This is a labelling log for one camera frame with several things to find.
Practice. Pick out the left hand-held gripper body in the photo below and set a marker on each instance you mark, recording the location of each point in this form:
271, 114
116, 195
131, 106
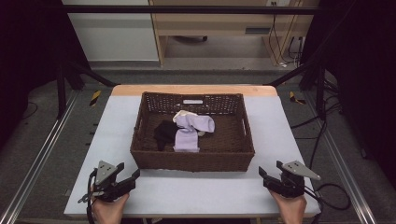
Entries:
107, 186

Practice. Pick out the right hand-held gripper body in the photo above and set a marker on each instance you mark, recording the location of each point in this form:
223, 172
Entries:
291, 183

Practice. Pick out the brown wicker basket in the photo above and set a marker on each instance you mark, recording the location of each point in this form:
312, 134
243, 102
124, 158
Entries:
221, 146

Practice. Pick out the black sock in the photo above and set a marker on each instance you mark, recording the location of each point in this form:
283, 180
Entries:
165, 132

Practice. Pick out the lavender sock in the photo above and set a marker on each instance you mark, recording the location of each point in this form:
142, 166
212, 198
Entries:
186, 140

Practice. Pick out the cream sock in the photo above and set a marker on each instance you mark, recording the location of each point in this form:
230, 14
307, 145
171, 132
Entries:
183, 115

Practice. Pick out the person's left hand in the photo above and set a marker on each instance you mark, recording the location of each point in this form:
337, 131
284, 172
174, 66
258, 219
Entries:
109, 210

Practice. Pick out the person's right hand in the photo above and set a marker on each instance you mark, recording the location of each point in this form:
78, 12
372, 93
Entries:
291, 208

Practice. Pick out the yellow black floor tape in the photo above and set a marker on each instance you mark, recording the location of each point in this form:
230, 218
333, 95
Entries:
294, 98
95, 98

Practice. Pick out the black metal stand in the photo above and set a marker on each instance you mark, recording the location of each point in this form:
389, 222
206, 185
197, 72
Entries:
320, 93
61, 93

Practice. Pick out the black curtain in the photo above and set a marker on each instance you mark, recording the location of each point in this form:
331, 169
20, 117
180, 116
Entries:
367, 77
28, 62

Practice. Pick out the white cabinet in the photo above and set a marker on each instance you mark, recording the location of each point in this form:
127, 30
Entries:
118, 34

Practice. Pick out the wooden desk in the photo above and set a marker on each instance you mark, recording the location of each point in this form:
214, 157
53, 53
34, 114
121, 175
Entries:
218, 21

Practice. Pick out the aluminium floor rail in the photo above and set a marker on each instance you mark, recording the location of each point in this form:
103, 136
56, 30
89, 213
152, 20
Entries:
34, 168
345, 168

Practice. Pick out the black horizontal frame bar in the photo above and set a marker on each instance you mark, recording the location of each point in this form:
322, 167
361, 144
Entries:
186, 9

